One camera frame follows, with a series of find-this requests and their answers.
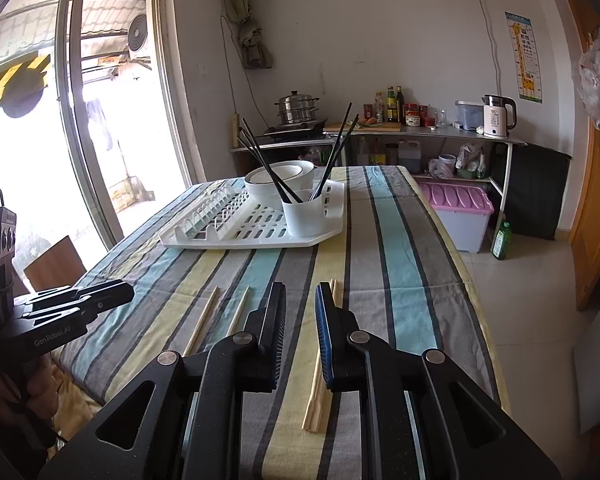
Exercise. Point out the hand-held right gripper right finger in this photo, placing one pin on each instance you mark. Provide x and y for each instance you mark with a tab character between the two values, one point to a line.
324	330

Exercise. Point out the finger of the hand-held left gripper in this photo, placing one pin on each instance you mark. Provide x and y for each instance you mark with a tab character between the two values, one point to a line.
110	297
80	292

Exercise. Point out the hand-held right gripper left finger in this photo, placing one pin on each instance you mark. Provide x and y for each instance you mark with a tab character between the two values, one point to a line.
279	330

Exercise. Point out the white cup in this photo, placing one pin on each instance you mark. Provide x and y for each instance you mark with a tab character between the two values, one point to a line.
304	217

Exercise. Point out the person's left hand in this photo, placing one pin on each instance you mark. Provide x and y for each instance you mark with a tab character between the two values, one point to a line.
5	387

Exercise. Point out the brown wooden chair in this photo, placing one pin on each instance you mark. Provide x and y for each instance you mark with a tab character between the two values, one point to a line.
55	265

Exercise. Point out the striped tablecloth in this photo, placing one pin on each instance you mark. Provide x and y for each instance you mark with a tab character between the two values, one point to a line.
405	285

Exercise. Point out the white plastic dish rack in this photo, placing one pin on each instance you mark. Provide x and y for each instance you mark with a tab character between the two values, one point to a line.
250	230

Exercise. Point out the pink lid storage box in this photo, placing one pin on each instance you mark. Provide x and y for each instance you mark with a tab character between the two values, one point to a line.
460	210

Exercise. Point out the green bottle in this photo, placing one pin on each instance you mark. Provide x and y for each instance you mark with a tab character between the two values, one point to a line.
500	242

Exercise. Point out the black induction stove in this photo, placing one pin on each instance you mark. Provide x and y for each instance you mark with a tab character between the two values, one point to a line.
295	128

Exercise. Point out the beige power strip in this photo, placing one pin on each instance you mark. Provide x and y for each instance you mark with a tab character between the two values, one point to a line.
235	130

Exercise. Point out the wooden cutting board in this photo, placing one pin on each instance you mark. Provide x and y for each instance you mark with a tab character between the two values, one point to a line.
375	126

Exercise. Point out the steel steamer pot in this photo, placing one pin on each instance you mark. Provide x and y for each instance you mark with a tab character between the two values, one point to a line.
296	110

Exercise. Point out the yellow black striped sign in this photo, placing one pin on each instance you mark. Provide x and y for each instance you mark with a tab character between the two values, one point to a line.
5	85

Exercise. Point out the white plastic bag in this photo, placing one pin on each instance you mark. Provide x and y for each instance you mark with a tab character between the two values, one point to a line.
470	160

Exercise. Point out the clear sauce bottle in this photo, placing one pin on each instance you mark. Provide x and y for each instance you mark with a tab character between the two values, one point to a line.
378	109

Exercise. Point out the white jar red lid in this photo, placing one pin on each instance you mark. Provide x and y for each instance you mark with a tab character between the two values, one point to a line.
412	116

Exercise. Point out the metal kitchen shelf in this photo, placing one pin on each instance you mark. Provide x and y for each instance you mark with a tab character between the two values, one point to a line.
445	132

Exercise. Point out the dark oil bottle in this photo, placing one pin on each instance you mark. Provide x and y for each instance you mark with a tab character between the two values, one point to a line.
391	105
400	105

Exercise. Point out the drinking glass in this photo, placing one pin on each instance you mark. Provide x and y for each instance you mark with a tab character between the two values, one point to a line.
441	119

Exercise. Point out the black panel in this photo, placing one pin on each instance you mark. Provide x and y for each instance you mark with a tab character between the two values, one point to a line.
535	190

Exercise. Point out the outdoor air conditioner unit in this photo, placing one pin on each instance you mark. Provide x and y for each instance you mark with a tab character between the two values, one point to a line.
139	37

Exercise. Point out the white electric kettle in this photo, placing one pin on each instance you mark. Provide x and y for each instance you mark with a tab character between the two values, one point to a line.
495	120

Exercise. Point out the olive hanging cloth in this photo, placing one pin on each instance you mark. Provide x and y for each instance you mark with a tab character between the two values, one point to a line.
252	45

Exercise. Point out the hanging plastic bag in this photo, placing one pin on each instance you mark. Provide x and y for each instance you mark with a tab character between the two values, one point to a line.
597	80

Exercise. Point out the sliding glass door frame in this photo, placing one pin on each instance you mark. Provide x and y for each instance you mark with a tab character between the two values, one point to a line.
70	110

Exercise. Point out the giraffe wall poster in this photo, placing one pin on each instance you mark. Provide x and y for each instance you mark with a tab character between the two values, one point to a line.
522	60

